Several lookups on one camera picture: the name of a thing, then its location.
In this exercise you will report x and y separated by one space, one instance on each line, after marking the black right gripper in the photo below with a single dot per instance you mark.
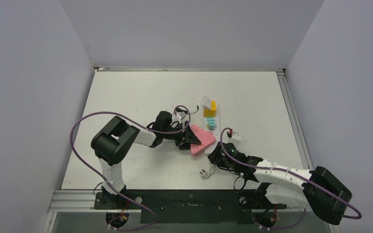
215 157

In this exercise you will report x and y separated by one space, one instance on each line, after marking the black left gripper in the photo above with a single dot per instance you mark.
189 137

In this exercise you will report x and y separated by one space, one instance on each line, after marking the pink triangular plug adapter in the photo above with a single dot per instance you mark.
206 139

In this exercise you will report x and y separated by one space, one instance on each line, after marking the white power strip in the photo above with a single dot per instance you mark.
215 132

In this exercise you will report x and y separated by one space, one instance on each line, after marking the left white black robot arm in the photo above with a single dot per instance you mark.
112 143

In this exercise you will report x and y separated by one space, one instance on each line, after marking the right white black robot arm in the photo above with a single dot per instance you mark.
317 190

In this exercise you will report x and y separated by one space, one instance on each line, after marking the teal plug adapter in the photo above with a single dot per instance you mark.
211 122

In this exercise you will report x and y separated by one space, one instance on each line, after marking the yellow plug adapter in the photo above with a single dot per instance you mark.
211 112

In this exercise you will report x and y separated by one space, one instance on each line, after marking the white power strip cord plug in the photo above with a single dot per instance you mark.
207 173

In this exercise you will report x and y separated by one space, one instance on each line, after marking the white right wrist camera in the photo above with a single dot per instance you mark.
234 138

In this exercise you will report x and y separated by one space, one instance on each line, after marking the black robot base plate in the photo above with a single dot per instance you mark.
190 206

